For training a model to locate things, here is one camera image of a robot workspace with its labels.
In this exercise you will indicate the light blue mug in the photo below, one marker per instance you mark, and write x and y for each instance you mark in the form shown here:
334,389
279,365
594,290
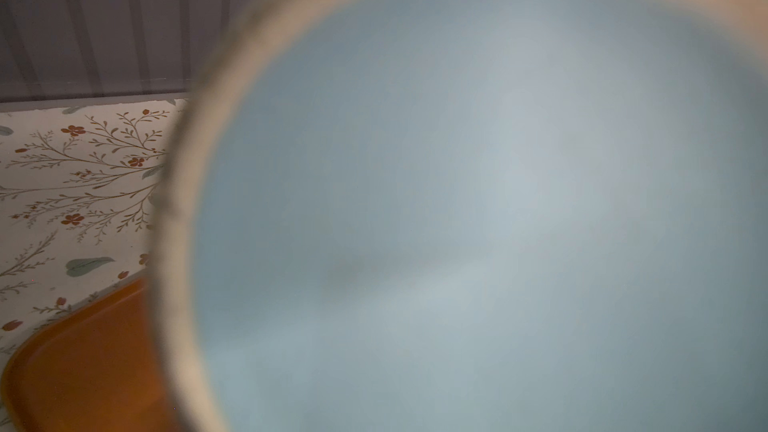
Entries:
470,215

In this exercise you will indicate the orange plastic tray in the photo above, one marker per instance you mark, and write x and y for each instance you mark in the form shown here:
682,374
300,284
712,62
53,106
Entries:
95,370

